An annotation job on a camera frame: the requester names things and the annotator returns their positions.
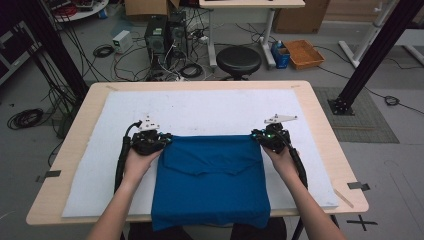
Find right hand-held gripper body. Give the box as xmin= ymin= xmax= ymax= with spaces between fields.
xmin=258 ymin=114 xmax=299 ymax=155

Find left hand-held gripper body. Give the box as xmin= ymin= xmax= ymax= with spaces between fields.
xmin=130 ymin=114 xmax=169 ymax=157

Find blue t-shirt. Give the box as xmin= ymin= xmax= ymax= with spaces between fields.
xmin=150 ymin=134 xmax=272 ymax=233

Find person's left hand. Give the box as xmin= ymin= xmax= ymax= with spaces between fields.
xmin=122 ymin=146 xmax=164 ymax=188

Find person's right hand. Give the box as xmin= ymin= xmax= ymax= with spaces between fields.
xmin=261 ymin=144 xmax=301 ymax=185

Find white table mat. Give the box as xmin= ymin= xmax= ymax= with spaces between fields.
xmin=61 ymin=88 xmax=340 ymax=219

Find black round stool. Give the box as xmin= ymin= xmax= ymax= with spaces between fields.
xmin=215 ymin=45 xmax=263 ymax=82

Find blue box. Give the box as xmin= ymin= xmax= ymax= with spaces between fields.
xmin=270 ymin=40 xmax=291 ymax=70

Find thin wooden strip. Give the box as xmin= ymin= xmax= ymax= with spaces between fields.
xmin=333 ymin=188 xmax=355 ymax=209

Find orange basket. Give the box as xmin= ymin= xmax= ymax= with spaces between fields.
xmin=283 ymin=39 xmax=326 ymax=71

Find person's dark pants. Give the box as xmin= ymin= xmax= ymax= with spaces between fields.
xmin=128 ymin=216 xmax=288 ymax=240

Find grey floor mat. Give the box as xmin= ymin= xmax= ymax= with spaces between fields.
xmin=313 ymin=86 xmax=400 ymax=144

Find black computer tower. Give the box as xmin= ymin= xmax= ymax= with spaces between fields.
xmin=166 ymin=10 xmax=189 ymax=68
xmin=144 ymin=14 xmax=169 ymax=73

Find grey tape piece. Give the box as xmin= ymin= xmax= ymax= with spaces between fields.
xmin=35 ymin=169 xmax=63 ymax=184
xmin=347 ymin=181 xmax=371 ymax=192

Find white power supply box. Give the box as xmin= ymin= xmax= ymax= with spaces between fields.
xmin=111 ymin=29 xmax=134 ymax=54

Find large cardboard box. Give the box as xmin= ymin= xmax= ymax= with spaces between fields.
xmin=273 ymin=0 xmax=332 ymax=34

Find white desk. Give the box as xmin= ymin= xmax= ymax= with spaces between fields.
xmin=198 ymin=0 xmax=306 ymax=69

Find white metal stand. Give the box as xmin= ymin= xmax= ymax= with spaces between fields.
xmin=338 ymin=0 xmax=401 ymax=69

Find round white table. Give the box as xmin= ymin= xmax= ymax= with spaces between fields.
xmin=43 ymin=0 xmax=110 ymax=24

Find grey metal rack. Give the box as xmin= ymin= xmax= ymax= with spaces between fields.
xmin=0 ymin=19 xmax=43 ymax=86

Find left hand-held gripper cable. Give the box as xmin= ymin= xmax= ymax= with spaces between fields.
xmin=114 ymin=121 xmax=143 ymax=195

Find hand-held gripper cable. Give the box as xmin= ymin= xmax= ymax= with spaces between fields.
xmin=275 ymin=129 xmax=310 ymax=190
xmin=114 ymin=121 xmax=143 ymax=195

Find right hand-held gripper cable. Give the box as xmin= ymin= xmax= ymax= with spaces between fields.
xmin=275 ymin=129 xmax=310 ymax=190

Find small black cable coil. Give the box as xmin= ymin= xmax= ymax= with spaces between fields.
xmin=383 ymin=95 xmax=401 ymax=107

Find black frame post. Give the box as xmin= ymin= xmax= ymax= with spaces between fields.
xmin=13 ymin=0 xmax=89 ymax=101
xmin=328 ymin=0 xmax=424 ymax=116

